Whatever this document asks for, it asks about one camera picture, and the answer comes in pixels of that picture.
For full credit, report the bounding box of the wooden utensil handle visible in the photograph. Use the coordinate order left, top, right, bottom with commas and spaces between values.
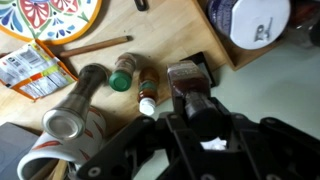
31, 159, 68, 180

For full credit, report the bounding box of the green cap spice bottle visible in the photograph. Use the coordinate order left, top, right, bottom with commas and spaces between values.
108, 52, 138, 93

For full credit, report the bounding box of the clear glass jar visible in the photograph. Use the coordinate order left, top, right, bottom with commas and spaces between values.
288, 0, 320, 49

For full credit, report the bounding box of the black sauce bottle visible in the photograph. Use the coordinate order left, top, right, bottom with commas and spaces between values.
166, 59, 231, 141

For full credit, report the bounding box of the thin wooden stick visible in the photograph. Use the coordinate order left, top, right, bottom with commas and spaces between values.
59, 35, 134, 59

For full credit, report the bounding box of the dark grey flat box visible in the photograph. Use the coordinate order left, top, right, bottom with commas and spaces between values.
0, 122, 41, 180

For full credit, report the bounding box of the white cap hot sauce bottle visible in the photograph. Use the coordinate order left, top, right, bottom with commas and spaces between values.
136, 66, 161, 117

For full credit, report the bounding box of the white lid round canister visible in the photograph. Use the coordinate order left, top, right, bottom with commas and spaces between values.
206, 0, 292, 51

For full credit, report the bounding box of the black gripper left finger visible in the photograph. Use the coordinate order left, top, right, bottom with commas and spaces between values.
77, 112, 203, 180

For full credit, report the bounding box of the colourful floral patterned plate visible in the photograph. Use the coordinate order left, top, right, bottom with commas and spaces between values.
0, 0, 103, 46

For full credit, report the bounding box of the metal top pepper grinder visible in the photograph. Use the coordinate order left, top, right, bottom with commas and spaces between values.
41, 63, 111, 141

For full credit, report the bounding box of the white mug red chili print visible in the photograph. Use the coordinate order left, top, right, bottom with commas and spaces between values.
16, 105, 108, 180

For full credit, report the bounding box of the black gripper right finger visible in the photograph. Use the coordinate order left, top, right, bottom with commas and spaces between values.
229, 114, 320, 180

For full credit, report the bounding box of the printed foil food packet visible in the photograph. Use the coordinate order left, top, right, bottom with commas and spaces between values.
0, 39, 78, 102

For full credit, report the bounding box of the wooden divided tray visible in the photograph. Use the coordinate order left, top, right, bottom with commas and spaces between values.
196, 0, 288, 72

